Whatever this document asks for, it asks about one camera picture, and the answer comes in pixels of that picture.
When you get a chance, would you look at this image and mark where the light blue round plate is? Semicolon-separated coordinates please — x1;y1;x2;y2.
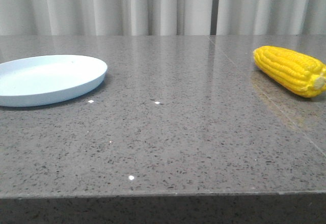
1;54;108;107

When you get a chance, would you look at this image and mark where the yellow corn cob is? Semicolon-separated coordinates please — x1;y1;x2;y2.
253;46;325;98

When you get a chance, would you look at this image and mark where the white pleated curtain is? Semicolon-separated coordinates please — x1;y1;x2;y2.
1;0;325;36

